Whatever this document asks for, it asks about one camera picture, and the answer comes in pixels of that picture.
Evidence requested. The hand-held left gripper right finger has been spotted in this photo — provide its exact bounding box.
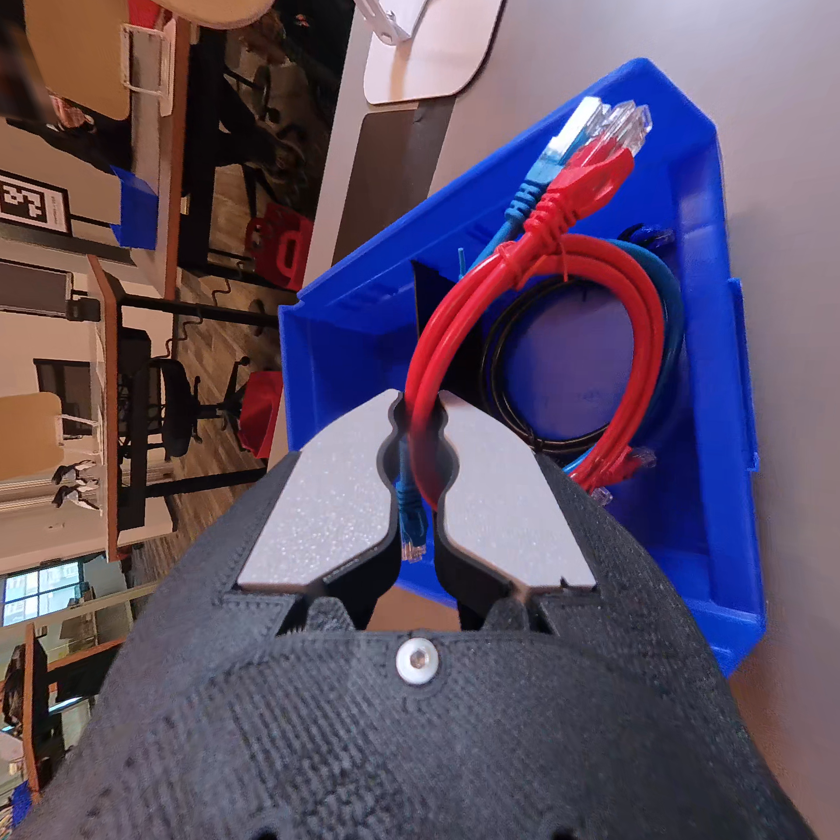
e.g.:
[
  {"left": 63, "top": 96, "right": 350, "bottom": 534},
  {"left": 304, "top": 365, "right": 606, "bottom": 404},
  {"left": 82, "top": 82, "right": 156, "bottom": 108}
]
[{"left": 433, "top": 390, "right": 599, "bottom": 601}]

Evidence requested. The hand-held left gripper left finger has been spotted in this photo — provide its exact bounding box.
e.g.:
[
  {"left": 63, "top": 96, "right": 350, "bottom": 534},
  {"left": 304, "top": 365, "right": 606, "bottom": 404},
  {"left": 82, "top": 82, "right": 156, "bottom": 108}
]
[{"left": 235, "top": 388, "right": 405, "bottom": 589}]

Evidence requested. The blue ethernet cable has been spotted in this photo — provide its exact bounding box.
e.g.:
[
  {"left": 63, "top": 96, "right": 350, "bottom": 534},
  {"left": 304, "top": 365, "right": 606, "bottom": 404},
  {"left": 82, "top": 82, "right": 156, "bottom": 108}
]
[{"left": 392, "top": 95, "right": 686, "bottom": 565}]

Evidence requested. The red ethernet cable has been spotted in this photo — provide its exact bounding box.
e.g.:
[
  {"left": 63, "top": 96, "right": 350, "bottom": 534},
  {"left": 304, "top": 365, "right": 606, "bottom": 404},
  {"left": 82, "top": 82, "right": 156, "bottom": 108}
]
[{"left": 402, "top": 101, "right": 667, "bottom": 513}]

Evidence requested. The red plastic bin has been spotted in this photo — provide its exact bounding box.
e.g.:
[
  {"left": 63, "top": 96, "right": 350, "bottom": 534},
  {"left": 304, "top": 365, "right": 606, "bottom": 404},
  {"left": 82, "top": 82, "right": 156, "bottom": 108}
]
[
  {"left": 244, "top": 202, "right": 315, "bottom": 290},
  {"left": 238, "top": 371, "right": 284, "bottom": 458}
]

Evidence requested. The black office chair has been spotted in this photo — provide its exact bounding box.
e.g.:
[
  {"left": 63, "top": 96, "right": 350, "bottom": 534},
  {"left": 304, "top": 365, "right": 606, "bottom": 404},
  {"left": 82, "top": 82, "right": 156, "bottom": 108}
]
[
  {"left": 210, "top": 33, "right": 337, "bottom": 178},
  {"left": 134, "top": 357, "right": 256, "bottom": 460}
]

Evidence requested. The wooden-edged office desk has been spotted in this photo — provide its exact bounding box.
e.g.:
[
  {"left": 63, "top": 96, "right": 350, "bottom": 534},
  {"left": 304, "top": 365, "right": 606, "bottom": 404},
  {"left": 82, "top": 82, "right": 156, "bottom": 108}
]
[{"left": 85, "top": 252, "right": 283, "bottom": 564}]

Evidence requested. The window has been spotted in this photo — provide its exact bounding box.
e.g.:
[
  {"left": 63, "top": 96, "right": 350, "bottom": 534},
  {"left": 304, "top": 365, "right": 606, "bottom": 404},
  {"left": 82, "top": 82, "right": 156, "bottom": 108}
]
[{"left": 0, "top": 558, "right": 116, "bottom": 630}]

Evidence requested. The beige desk divider panel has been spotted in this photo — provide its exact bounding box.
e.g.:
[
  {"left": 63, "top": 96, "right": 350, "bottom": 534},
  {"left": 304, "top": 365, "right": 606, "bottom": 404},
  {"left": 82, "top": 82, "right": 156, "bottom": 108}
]
[
  {"left": 0, "top": 392, "right": 65, "bottom": 484},
  {"left": 23, "top": 0, "right": 133, "bottom": 122}
]

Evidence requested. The small blue plastic bin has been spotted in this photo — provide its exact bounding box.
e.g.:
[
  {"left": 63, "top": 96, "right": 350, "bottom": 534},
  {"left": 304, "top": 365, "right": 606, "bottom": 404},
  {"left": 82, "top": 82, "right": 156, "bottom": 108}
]
[{"left": 108, "top": 164, "right": 160, "bottom": 252}]

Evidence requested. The black and white marker sign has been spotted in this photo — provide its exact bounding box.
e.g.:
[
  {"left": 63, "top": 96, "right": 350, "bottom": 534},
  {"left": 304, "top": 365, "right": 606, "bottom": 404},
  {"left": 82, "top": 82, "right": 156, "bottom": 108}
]
[{"left": 0, "top": 169, "right": 72, "bottom": 238}]

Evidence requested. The white rounded panel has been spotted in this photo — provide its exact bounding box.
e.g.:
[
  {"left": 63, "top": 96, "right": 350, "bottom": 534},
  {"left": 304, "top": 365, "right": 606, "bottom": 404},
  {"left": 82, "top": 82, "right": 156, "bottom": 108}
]
[{"left": 363, "top": 0, "right": 506, "bottom": 106}]

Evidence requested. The black ethernet cable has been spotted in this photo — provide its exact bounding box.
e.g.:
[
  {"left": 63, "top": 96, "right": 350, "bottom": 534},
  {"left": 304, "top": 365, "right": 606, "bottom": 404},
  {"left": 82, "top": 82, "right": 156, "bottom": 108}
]
[{"left": 481, "top": 223, "right": 676, "bottom": 455}]

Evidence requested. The white metal bracket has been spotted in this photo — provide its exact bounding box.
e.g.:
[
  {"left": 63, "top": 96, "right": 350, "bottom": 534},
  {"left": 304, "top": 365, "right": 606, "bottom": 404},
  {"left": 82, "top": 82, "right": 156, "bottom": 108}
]
[{"left": 353, "top": 0, "right": 435, "bottom": 47}]

